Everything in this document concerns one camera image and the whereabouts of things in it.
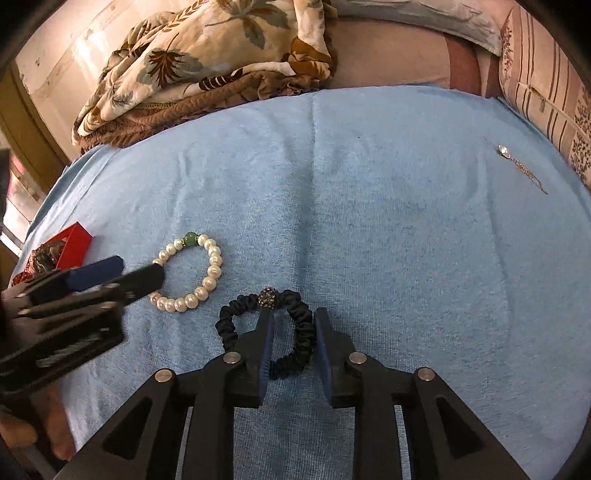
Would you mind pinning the floral leaf print blanket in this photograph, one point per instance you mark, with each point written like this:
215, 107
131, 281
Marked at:
184, 60

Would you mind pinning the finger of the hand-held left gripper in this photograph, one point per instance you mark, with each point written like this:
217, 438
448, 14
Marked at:
143, 281
94, 272

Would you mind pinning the blue towel cloth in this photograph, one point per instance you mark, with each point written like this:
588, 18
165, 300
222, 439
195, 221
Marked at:
392, 230

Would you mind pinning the wooden window frame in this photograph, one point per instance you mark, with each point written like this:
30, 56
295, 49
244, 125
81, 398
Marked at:
32, 124

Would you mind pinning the dark scrunchie with bead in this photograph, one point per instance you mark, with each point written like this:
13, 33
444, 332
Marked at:
302, 323

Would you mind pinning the dark beaded jewelry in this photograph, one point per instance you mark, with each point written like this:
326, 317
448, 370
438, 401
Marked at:
46, 256

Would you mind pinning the brown striped bed sheet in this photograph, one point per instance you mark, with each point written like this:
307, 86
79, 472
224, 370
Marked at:
392, 55

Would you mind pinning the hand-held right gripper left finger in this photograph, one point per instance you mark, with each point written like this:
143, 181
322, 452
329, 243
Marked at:
265, 355

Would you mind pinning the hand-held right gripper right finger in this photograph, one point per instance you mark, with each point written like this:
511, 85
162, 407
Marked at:
322, 357

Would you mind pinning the red jewelry box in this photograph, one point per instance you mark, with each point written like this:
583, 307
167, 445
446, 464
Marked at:
74, 244

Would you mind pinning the person's left hand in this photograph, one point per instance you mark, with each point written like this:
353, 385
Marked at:
62, 429

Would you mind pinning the striped floral pillow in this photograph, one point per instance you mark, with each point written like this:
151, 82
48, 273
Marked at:
540, 83

